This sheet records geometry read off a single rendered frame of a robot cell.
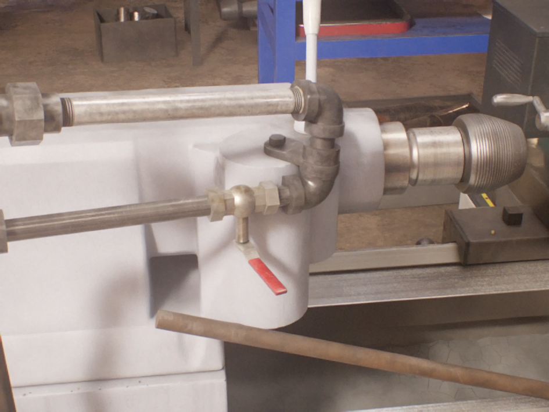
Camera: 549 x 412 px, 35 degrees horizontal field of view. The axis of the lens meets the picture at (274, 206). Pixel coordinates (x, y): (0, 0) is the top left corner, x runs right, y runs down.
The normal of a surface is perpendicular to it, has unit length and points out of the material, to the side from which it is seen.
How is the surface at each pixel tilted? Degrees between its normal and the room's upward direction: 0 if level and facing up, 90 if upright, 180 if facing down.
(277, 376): 8
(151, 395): 90
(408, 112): 50
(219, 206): 60
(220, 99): 46
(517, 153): 71
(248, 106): 81
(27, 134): 101
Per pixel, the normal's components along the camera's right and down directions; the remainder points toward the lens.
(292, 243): 0.58, 0.39
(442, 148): 0.10, -0.24
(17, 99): 0.43, -0.15
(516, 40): -0.99, 0.06
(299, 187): 0.30, -0.32
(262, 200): 0.36, 0.07
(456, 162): 0.13, 0.34
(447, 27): 0.00, -0.88
